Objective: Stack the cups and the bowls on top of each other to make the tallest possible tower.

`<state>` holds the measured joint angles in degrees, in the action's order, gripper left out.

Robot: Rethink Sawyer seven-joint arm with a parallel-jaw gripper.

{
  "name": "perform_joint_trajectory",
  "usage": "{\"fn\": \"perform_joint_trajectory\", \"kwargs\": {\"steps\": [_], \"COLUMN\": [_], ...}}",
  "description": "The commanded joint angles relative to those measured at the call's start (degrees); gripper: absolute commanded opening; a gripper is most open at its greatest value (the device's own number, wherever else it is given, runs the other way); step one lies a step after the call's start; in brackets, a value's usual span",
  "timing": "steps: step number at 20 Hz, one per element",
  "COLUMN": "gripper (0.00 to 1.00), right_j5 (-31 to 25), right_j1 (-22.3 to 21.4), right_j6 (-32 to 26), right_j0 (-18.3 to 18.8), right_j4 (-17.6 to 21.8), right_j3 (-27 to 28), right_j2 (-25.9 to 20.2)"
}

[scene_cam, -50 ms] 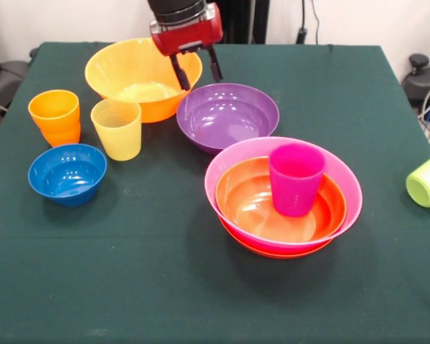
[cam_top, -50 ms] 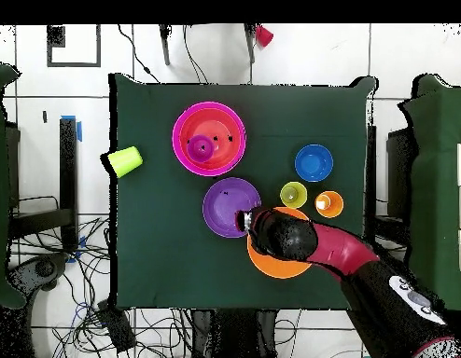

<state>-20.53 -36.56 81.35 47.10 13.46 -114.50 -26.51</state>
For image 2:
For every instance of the red plastic cup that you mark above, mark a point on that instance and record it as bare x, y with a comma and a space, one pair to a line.
265, 36

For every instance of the lime green plastic cup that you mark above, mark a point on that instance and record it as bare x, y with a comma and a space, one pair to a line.
124, 160

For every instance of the black square floor frame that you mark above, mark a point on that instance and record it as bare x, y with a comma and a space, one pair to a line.
73, 65

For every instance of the yellow plastic cup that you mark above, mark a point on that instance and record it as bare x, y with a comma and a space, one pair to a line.
299, 199

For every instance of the black tripod leg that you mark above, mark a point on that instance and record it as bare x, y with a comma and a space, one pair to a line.
164, 44
250, 44

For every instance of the small blue plastic bowl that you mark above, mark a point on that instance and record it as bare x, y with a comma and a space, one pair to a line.
313, 163

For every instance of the orange plastic cup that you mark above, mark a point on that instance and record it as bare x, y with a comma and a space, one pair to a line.
333, 209

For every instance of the purple plastic bowl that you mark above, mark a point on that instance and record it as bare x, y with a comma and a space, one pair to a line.
223, 201

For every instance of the blue tape strip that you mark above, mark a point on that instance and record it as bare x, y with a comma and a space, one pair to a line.
79, 130

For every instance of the dark green table cloth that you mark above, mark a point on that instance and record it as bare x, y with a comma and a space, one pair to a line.
159, 261

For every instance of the large pink plastic bowl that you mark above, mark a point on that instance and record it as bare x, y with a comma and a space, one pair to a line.
176, 138

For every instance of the large orange plastic bowl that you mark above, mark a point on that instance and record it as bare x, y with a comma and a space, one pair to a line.
279, 268

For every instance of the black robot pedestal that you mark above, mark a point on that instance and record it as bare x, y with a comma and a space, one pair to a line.
234, 335

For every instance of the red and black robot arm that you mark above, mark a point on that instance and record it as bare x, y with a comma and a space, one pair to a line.
335, 250

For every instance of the red plastic bowl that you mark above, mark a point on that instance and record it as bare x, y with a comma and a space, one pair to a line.
223, 149

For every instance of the black metal stand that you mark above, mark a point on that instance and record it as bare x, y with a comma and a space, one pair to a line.
68, 167
371, 167

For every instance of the black power strip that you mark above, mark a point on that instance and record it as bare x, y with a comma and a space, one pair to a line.
116, 328

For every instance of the purple plastic cup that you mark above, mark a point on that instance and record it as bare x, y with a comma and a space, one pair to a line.
195, 151

